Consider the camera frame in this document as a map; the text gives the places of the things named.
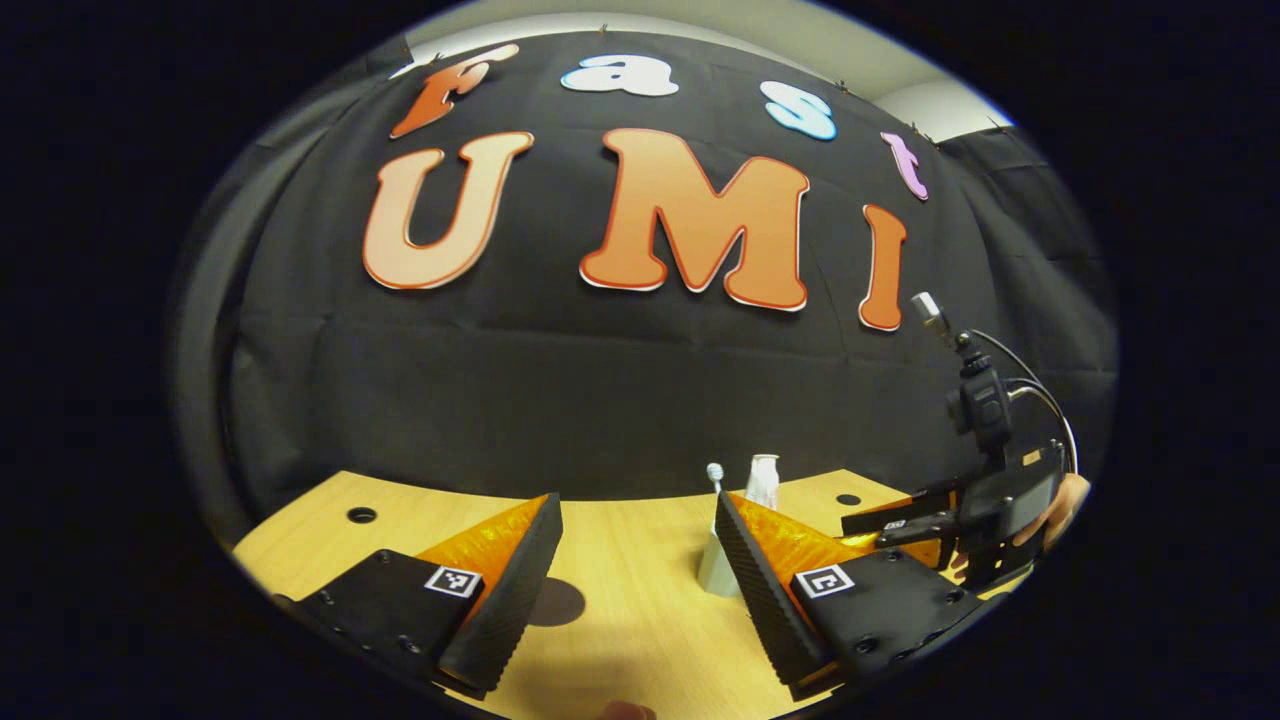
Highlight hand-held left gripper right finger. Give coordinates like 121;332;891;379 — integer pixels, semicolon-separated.
713;490;1001;701

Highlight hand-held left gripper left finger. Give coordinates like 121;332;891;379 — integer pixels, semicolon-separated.
272;492;564;701

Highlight dark brown round coaster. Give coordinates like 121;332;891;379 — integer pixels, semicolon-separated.
527;577;587;628

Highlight light green cup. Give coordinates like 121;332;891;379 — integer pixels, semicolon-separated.
697;520;746;599

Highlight wooden desktop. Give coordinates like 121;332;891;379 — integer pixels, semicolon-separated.
232;468;1041;720

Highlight black backdrop cloth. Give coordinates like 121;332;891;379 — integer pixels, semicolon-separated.
170;30;1119;546

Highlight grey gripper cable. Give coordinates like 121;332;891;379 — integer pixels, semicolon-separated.
965;330;1081;476

